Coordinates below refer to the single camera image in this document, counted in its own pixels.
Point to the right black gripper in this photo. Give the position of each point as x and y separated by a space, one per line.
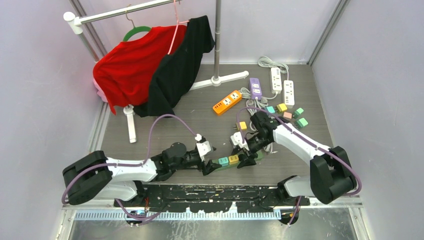
246 162

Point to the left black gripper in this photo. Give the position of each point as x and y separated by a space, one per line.
205 169

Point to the teal plug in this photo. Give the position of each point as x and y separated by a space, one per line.
271 109
224 161

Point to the dark green power strip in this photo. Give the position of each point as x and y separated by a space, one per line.
258 157

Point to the pink plug adapter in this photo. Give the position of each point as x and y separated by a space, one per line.
287 115

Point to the orange power strip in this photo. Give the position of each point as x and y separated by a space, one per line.
233 98

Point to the green plug adapter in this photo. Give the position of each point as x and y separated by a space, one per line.
296 114
301 123

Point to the purple power strip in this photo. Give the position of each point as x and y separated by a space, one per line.
255 87

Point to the short white power strip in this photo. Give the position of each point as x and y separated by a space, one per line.
276 85

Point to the long white power strip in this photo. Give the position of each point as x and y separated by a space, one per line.
288 91

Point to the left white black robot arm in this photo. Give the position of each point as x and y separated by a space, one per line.
96 176

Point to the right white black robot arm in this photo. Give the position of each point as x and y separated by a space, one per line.
330 172

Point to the black t-shirt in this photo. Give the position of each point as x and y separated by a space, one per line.
178 71

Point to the red t-shirt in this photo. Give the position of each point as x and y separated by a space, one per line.
125 73

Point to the pink clothes hanger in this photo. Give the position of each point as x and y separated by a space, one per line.
178 23

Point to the green clothes hanger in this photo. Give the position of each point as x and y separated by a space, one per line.
135 29

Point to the white metal clothes rack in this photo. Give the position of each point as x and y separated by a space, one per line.
76 23

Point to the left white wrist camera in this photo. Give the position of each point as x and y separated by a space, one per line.
203 149

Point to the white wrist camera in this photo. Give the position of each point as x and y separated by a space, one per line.
203 149
238 141

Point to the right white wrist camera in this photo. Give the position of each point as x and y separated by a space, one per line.
238 141

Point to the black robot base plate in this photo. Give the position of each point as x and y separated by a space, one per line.
211 199

